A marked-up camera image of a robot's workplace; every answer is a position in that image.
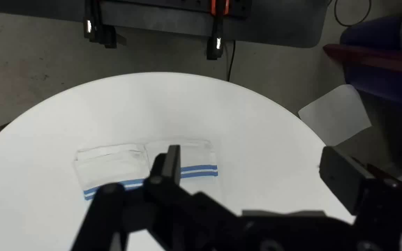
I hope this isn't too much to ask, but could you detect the black orange clamp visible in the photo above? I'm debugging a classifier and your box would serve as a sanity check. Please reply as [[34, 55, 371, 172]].
[[206, 0, 230, 59]]

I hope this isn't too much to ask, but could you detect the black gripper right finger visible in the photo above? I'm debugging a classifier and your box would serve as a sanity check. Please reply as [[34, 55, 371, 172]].
[[319, 146, 402, 251]]

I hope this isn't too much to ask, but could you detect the white towel with blue stripes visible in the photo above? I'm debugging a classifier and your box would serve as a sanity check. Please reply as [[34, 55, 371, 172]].
[[73, 137, 223, 200]]

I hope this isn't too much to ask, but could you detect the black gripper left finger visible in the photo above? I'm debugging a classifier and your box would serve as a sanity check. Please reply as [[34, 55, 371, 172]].
[[71, 144, 235, 251]]

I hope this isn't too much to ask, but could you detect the black perforated board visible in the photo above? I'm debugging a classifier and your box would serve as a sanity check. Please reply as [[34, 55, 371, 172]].
[[0, 0, 330, 47]]

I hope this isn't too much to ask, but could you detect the round white table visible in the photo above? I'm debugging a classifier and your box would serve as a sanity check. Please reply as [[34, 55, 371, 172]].
[[0, 72, 351, 251]]

